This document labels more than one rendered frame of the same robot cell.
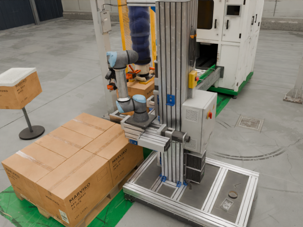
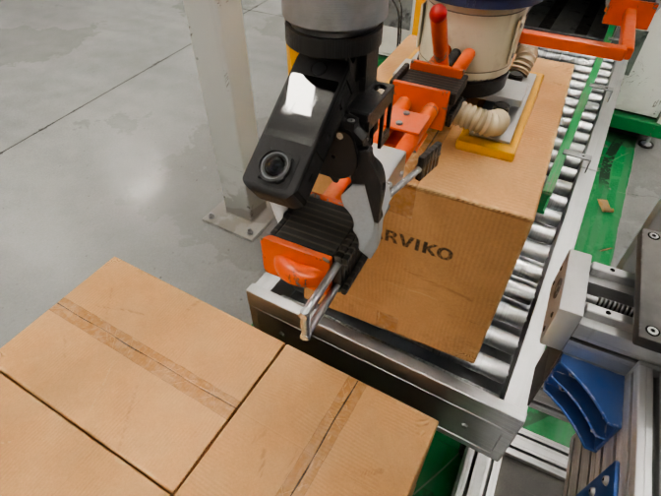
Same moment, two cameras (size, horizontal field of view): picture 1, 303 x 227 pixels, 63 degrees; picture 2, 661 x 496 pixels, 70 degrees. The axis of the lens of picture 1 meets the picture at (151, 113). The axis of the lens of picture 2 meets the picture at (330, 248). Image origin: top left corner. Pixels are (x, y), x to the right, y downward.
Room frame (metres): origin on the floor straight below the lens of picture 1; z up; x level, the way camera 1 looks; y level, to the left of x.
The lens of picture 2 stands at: (2.07, 0.41, 1.53)
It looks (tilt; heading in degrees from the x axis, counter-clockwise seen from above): 45 degrees down; 355
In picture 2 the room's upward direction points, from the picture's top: straight up
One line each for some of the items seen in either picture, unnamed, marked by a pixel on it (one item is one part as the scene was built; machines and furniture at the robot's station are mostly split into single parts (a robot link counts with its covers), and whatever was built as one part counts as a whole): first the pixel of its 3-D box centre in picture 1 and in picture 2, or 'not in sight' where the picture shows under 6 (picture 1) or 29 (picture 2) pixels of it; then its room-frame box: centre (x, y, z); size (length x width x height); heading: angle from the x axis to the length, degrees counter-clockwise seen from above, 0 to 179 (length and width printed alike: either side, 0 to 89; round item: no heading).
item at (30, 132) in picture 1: (26, 116); not in sight; (3.44, 1.98, 0.31); 0.40 x 0.40 x 0.62
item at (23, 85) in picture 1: (16, 87); not in sight; (3.44, 1.98, 0.82); 0.60 x 0.40 x 0.40; 171
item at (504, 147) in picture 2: (149, 77); (506, 100); (2.88, 0.00, 1.09); 0.34 x 0.10 x 0.05; 149
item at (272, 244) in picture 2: (112, 86); (315, 239); (2.41, 0.39, 1.20); 0.08 x 0.07 x 0.05; 149
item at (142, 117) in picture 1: (140, 113); not in sight; (1.99, 0.10, 1.09); 0.15 x 0.15 x 0.10
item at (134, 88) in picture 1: (143, 92); (438, 182); (2.92, 0.09, 0.86); 0.60 x 0.40 x 0.40; 150
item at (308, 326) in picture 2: (119, 85); (383, 223); (2.43, 0.32, 1.20); 0.31 x 0.03 x 0.05; 149
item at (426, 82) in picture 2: (130, 74); (426, 93); (2.71, 0.21, 1.19); 0.10 x 0.08 x 0.06; 59
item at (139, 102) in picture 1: (139, 102); not in sight; (1.98, 0.11, 1.20); 0.13 x 0.12 x 0.14; 107
